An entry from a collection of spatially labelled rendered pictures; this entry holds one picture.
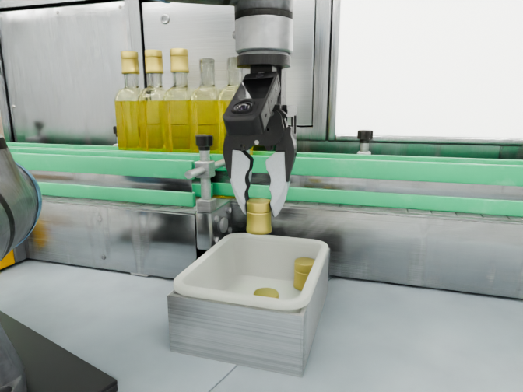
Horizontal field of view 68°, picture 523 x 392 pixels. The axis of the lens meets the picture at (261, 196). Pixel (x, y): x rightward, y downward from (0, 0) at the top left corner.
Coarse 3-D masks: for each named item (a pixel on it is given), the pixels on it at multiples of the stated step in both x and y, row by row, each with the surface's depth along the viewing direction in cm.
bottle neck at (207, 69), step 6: (204, 60) 73; (210, 60) 73; (204, 66) 73; (210, 66) 73; (204, 72) 73; (210, 72) 74; (204, 78) 74; (210, 78) 74; (204, 84) 74; (210, 84) 74
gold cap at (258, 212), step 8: (248, 200) 54; (256, 200) 54; (264, 200) 54; (248, 208) 53; (256, 208) 52; (264, 208) 52; (248, 216) 53; (256, 216) 52; (264, 216) 52; (248, 224) 53; (256, 224) 52; (264, 224) 53; (248, 232) 53; (256, 232) 53; (264, 232) 53
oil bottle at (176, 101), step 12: (168, 96) 75; (180, 96) 74; (168, 108) 75; (180, 108) 75; (168, 120) 76; (180, 120) 75; (168, 132) 77; (180, 132) 76; (168, 144) 77; (180, 144) 76
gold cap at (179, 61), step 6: (174, 48) 74; (180, 48) 74; (174, 54) 74; (180, 54) 74; (186, 54) 75; (174, 60) 74; (180, 60) 74; (186, 60) 75; (174, 66) 74; (180, 66) 74; (186, 66) 75
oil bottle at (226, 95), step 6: (228, 84) 73; (234, 84) 72; (222, 90) 72; (228, 90) 72; (234, 90) 71; (222, 96) 72; (228, 96) 72; (222, 102) 72; (228, 102) 72; (222, 108) 72; (222, 114) 73; (222, 120) 73; (222, 126) 73; (222, 132) 73; (222, 138) 74; (222, 144) 74; (222, 150) 74; (252, 150) 77
